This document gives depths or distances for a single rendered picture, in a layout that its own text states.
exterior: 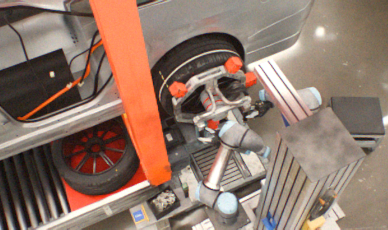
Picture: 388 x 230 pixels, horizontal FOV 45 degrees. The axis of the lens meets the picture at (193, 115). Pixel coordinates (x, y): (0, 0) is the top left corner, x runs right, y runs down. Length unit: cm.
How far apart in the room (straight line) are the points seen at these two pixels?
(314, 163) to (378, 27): 337
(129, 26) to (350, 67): 307
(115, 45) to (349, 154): 105
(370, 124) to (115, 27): 257
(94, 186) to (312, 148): 205
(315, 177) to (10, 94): 253
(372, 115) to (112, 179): 212
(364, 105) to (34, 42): 266
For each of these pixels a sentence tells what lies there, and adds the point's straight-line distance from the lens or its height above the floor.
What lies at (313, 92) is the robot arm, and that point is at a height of 130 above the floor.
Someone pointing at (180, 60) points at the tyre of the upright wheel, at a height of 115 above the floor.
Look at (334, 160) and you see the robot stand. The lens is 189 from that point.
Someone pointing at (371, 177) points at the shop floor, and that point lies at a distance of 420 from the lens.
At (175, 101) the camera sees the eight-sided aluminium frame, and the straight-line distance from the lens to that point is 321.
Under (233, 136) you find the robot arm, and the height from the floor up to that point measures 131.
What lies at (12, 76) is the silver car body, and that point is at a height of 80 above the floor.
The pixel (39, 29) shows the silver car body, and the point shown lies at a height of 95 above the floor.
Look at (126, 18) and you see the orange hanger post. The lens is 195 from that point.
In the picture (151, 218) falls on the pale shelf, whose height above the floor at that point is 45.
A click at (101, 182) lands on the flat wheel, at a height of 50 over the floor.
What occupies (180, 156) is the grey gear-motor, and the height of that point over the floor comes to 41.
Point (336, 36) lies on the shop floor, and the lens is 492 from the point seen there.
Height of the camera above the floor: 369
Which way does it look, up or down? 60 degrees down
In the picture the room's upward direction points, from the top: 5 degrees counter-clockwise
